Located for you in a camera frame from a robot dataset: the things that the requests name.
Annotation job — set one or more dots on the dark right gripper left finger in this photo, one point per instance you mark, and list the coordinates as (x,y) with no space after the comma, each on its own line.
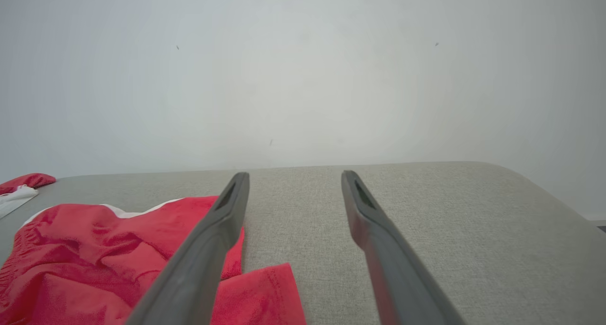
(199,273)

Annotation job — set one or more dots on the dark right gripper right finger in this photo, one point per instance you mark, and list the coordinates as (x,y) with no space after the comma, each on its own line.
(397,277)

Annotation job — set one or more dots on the red basketball shorts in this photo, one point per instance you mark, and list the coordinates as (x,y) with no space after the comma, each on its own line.
(85,258)

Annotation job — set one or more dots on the red basketball jersey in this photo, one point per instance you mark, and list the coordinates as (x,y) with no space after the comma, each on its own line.
(23,180)

